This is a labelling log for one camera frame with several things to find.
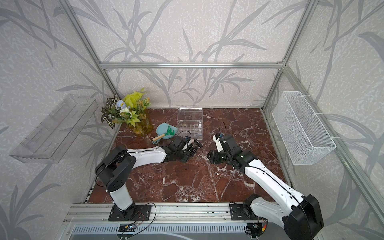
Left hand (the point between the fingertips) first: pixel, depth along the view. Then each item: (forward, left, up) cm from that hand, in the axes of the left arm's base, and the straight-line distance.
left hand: (188, 155), depth 93 cm
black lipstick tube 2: (+2, -3, +1) cm, 4 cm away
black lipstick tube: (+9, -6, +1) cm, 11 cm away
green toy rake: (+18, +14, 0) cm, 23 cm away
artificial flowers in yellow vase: (+21, +35, +20) cm, 45 cm away
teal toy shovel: (+13, +17, 0) cm, 22 cm away
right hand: (-6, -13, +14) cm, 20 cm away
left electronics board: (-37, +27, -1) cm, 46 cm away
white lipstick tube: (+19, -7, +4) cm, 21 cm away
